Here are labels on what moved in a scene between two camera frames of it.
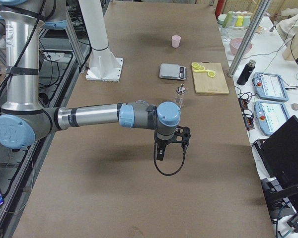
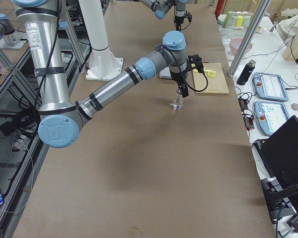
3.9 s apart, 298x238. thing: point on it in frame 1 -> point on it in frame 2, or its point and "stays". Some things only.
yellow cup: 239,21 stays
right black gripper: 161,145 -> 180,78
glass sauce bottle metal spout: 179,98 stays
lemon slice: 211,74 stays
